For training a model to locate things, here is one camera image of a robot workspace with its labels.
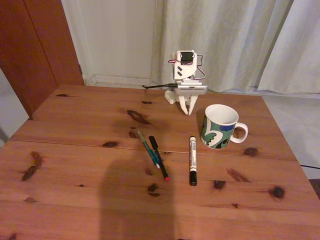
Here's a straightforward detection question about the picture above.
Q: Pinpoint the white green blue patterned mug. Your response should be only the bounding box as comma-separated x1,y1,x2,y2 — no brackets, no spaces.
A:
200,104,249,150

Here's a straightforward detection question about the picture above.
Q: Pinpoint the black pen with red end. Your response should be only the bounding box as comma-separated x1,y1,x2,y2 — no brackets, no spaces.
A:
148,135,170,182

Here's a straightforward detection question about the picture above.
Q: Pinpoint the white marker with black cap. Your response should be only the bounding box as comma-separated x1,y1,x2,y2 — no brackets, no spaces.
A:
188,135,198,187

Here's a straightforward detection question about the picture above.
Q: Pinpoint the teal transparent pen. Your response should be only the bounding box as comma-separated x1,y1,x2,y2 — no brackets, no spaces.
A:
135,128,161,169

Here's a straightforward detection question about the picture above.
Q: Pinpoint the white curtain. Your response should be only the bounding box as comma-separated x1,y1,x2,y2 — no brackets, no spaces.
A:
257,0,320,95
151,0,295,93

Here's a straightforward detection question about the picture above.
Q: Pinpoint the brown wooden door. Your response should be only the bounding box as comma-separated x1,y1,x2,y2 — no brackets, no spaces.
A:
0,0,85,121

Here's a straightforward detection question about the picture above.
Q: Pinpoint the silver gripper camera box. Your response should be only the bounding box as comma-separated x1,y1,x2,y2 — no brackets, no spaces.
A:
174,83,209,96

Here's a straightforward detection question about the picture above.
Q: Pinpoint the black camera cable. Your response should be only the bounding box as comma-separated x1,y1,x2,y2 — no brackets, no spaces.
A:
141,83,179,90

